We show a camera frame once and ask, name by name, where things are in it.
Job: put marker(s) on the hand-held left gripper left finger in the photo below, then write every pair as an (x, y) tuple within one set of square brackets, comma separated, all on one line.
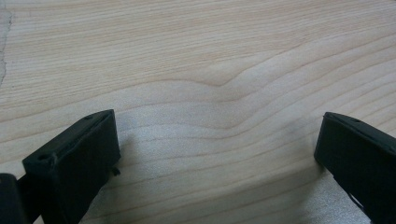
[(71, 161)]

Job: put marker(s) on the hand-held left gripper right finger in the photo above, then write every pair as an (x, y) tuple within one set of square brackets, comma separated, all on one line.
[(361, 155)]

